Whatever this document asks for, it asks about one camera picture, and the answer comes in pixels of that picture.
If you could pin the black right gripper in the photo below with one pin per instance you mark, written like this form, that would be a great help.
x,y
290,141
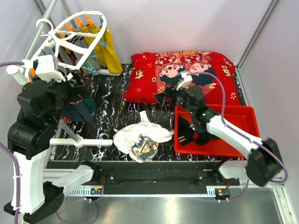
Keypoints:
x,y
170,94

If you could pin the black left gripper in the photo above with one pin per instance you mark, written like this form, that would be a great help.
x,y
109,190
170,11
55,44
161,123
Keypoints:
x,y
81,90

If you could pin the teal sock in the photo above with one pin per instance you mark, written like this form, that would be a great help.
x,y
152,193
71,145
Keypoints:
x,y
90,104

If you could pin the navy blue sock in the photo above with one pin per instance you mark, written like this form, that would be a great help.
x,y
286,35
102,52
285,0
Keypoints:
x,y
78,113

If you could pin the black striped sock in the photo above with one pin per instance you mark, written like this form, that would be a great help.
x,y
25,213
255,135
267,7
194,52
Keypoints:
x,y
184,132
204,136

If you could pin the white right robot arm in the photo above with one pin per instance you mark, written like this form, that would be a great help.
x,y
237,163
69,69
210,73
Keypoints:
x,y
262,157

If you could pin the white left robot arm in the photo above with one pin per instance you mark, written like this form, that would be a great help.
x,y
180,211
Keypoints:
x,y
42,106

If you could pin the grey sock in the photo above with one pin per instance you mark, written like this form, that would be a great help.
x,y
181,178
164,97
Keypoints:
x,y
91,65

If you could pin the red sock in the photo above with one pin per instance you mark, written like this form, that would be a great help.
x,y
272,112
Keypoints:
x,y
65,120

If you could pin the argyle patterned sock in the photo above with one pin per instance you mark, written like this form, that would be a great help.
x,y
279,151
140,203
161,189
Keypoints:
x,y
70,53

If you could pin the yellow sock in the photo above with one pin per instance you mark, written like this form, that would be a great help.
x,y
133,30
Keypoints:
x,y
92,30
106,53

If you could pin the white printed t-shirt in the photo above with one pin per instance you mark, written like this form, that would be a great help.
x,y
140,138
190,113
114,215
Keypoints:
x,y
141,140

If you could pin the red cartoon print pillow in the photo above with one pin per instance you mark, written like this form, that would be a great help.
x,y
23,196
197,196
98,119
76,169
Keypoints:
x,y
153,72

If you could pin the white drying rack stand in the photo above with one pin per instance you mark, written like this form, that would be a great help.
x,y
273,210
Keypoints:
x,y
56,38

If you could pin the red plastic bin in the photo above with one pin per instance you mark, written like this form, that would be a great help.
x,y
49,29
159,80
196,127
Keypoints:
x,y
241,116

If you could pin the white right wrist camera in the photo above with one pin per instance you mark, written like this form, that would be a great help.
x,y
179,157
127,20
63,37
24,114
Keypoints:
x,y
185,80

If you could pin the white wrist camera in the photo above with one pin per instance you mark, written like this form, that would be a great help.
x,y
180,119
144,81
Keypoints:
x,y
46,68
185,80

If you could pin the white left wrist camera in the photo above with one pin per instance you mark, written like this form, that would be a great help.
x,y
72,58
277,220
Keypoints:
x,y
46,68

